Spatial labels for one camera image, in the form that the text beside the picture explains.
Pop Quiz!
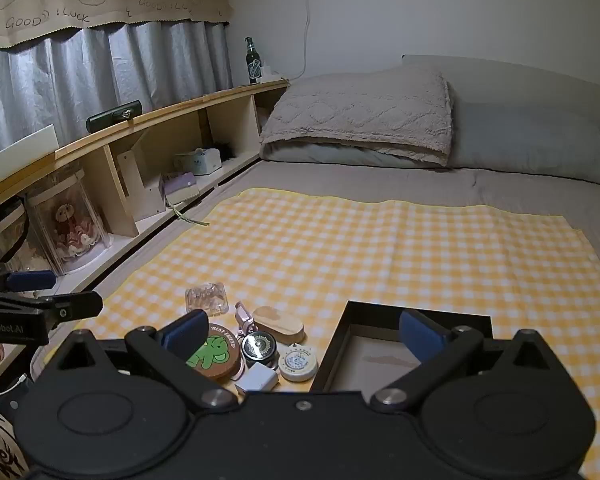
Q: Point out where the white charger plug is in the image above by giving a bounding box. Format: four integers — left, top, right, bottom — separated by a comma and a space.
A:
234, 363, 280, 394

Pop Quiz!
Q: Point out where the grey curtain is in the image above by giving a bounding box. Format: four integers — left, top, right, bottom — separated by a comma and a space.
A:
0, 20, 233, 161

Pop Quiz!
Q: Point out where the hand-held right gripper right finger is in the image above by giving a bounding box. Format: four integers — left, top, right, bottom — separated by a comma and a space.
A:
370, 309, 573, 413

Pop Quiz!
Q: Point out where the white flat board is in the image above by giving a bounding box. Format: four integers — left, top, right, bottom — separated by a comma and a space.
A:
0, 124, 57, 163

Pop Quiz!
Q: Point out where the yellow checkered cloth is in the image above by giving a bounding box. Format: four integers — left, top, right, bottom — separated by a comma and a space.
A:
40, 187, 600, 480

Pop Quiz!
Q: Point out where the white round tape measure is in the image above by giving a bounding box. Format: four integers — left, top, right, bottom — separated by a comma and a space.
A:
278, 344, 319, 381

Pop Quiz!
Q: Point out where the clear plastic case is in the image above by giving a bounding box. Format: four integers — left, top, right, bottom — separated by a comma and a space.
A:
186, 282, 230, 316

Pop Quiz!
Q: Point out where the cork coaster with green dinosaur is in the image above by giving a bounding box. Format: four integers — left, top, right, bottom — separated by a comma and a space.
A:
186, 322, 244, 382

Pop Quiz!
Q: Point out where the grey long pillow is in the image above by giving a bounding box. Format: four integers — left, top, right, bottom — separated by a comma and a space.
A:
401, 54, 600, 188

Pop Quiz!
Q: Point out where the clear case with plush doll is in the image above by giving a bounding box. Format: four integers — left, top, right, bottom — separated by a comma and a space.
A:
26, 169, 114, 275

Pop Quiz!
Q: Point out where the wooden bedside shelf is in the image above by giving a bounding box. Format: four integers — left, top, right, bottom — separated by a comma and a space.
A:
0, 79, 291, 376

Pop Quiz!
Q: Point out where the green glass bottle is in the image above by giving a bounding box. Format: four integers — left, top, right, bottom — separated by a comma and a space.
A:
245, 36, 262, 85

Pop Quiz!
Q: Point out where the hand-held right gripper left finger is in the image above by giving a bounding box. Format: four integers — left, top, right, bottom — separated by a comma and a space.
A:
42, 309, 240, 409

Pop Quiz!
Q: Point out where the purple box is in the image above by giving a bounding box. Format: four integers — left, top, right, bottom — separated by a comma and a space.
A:
161, 171, 201, 204

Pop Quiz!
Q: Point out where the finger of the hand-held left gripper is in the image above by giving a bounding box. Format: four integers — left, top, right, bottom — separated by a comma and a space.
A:
39, 291, 104, 323
0, 269, 57, 293

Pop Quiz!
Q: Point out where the clear pouch with black trim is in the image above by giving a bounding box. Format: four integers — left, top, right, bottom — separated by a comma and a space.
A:
0, 199, 32, 264

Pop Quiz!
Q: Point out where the beige cartoon printed valance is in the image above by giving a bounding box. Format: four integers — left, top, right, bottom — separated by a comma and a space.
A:
0, 0, 233, 53

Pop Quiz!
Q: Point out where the beige quilted pillow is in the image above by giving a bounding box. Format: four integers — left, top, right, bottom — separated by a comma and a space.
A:
259, 66, 455, 167

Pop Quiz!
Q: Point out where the pink eyelash curler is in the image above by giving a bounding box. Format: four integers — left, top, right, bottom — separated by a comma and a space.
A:
234, 301, 259, 342

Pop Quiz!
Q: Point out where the white tissue box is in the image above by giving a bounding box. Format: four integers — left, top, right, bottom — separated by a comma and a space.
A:
174, 147, 224, 177

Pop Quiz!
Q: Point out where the dark green glasses case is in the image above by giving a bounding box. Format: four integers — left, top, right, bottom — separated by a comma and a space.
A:
86, 101, 142, 132

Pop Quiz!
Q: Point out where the black round tin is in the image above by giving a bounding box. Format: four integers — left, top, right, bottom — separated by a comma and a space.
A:
240, 332, 279, 369

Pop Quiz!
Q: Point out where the white wall cable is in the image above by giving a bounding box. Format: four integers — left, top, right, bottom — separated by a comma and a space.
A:
300, 0, 315, 80

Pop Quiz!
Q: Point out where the green string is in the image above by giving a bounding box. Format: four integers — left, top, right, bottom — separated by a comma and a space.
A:
166, 195, 212, 227

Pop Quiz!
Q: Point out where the white charging cable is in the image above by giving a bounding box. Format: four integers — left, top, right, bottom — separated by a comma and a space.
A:
0, 371, 32, 397

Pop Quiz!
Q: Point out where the light wooden board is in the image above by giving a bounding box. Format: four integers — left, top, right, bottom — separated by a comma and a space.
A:
116, 132, 167, 222

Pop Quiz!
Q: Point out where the black rectangular box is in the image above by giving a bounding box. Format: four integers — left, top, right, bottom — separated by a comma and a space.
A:
310, 301, 494, 394

